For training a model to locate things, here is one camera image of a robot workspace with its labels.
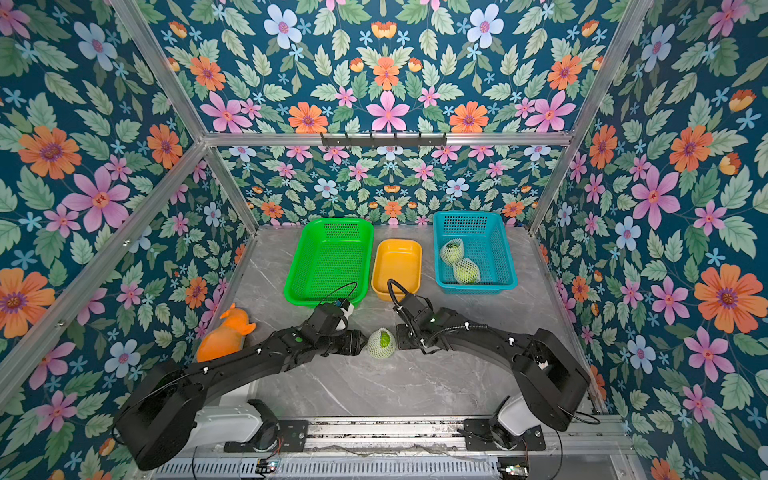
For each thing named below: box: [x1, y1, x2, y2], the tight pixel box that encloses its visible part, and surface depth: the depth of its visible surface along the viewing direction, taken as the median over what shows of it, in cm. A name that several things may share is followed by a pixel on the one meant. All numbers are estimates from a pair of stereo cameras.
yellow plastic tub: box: [371, 238, 422, 301], surface depth 109 cm
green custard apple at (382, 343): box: [369, 327, 396, 358], surface depth 84 cm
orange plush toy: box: [196, 303, 256, 363], surface depth 86 cm
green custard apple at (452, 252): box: [440, 241, 463, 266], surface depth 106 cm
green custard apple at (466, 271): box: [454, 258, 479, 284], surface depth 100 cm
